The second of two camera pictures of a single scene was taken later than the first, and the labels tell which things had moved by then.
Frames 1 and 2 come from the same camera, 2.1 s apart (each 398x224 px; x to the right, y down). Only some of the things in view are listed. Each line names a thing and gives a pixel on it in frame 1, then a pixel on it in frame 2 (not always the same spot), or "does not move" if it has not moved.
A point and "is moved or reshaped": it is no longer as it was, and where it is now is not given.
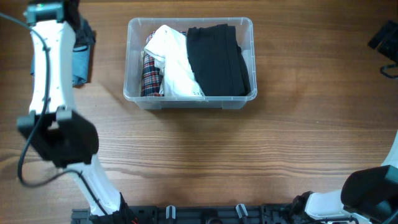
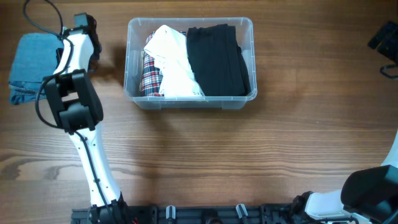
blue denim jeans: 84,39 is moved or reshaped
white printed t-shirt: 176,77 does not move
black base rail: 191,214 does not move
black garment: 219,68 does not move
